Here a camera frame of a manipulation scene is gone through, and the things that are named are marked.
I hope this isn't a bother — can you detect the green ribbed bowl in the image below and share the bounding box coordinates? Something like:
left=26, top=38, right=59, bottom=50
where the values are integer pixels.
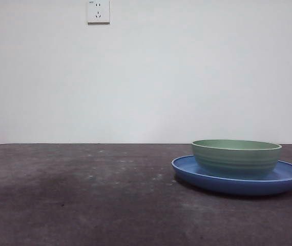
left=191, top=139, right=283, bottom=179

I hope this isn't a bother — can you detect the blue round plate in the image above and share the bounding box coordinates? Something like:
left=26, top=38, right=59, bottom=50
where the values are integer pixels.
left=171, top=154, right=292, bottom=197

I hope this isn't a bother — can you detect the dark grey table mat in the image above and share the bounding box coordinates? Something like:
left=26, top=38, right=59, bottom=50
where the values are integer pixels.
left=0, top=142, right=292, bottom=246

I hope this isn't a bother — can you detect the white wall power socket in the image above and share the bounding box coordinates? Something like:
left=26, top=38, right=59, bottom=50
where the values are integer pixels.
left=87, top=1, right=111, bottom=26

